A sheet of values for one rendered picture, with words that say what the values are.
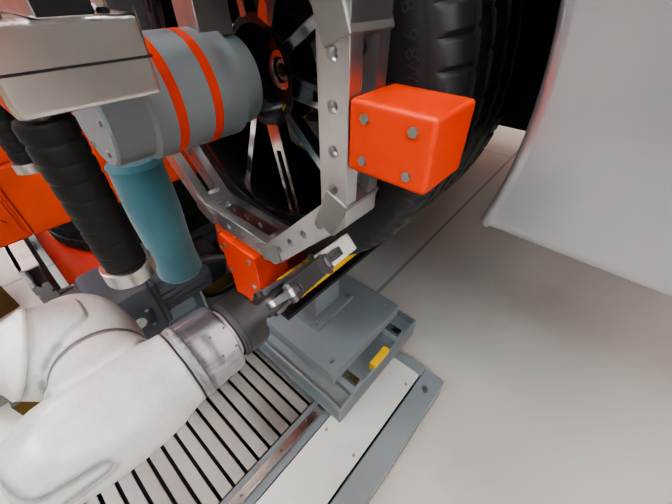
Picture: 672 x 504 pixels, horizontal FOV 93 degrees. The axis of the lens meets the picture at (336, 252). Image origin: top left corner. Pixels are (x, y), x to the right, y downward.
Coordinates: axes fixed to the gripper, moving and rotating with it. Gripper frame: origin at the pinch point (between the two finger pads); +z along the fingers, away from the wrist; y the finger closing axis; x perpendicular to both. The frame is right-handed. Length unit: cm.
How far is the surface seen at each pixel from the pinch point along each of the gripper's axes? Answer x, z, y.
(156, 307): 9, -20, -52
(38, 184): 45, -25, -46
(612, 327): -84, 90, -6
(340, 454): -45, -8, -34
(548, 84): 4.9, 5.3, 32.2
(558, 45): 7.1, 5.3, 33.9
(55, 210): 40, -25, -51
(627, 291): -85, 115, -5
